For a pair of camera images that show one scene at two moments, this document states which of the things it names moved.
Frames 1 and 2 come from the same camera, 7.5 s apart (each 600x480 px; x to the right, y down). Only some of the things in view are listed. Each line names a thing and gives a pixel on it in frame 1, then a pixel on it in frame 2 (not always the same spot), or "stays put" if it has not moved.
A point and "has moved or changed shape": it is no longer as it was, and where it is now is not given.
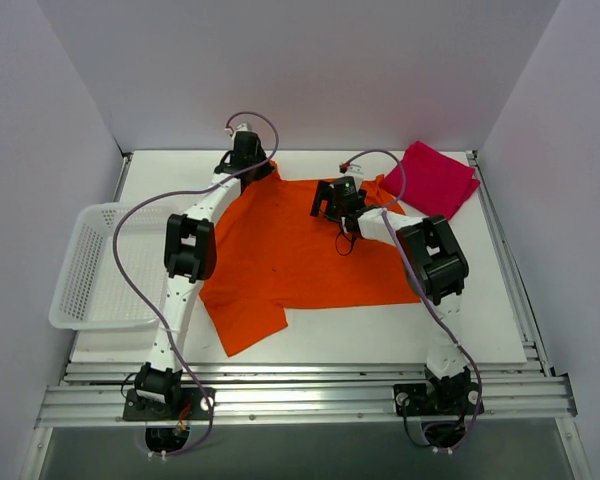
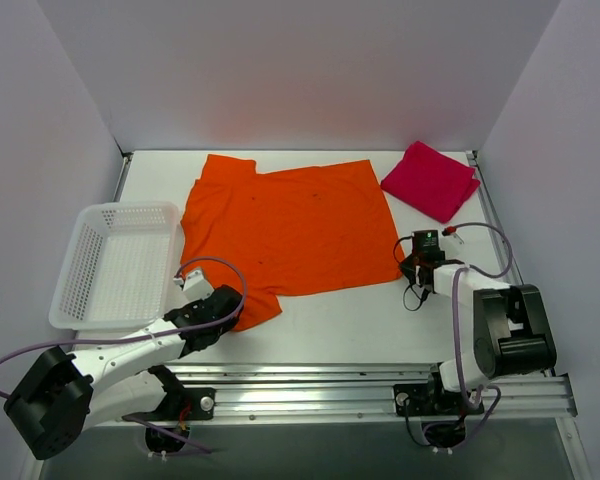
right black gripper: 323,201 to 426,254
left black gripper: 259,168 to 228,304
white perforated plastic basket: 92,293 stays put
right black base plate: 418,399 stays put
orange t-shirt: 272,254 has moved or changed shape
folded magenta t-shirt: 436,182 stays put
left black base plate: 184,404 stays put
